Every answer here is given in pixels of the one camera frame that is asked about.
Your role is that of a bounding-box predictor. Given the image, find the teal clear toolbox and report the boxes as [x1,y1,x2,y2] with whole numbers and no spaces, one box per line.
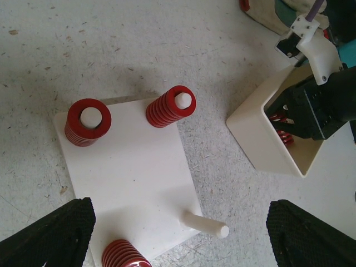
[338,39,356,68]

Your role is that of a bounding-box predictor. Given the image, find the small red spring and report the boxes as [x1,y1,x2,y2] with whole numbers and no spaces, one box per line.
[269,113,294,147]
[101,239,152,267]

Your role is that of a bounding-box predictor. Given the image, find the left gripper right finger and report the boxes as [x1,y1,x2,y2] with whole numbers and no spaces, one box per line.
[266,200,355,266]

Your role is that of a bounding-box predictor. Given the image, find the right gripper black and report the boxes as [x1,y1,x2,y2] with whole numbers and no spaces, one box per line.
[274,65,355,141]

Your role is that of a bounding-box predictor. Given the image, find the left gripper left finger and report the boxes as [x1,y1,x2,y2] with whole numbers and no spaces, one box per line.
[1,197,96,266]

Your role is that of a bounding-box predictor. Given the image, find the large red spring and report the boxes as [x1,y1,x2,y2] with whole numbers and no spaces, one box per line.
[65,98,112,147]

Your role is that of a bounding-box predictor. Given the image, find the white peg fixture plate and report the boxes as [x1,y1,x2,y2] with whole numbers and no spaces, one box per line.
[54,99,229,266]

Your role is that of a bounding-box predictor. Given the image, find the beige work glove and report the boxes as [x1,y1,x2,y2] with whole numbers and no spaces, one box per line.
[239,0,329,36]

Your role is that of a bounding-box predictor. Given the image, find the white spring tray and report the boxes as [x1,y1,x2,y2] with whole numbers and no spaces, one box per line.
[226,65,323,178]

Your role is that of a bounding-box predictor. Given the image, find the medium red spring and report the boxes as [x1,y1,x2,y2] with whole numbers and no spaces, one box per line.
[146,85,196,128]

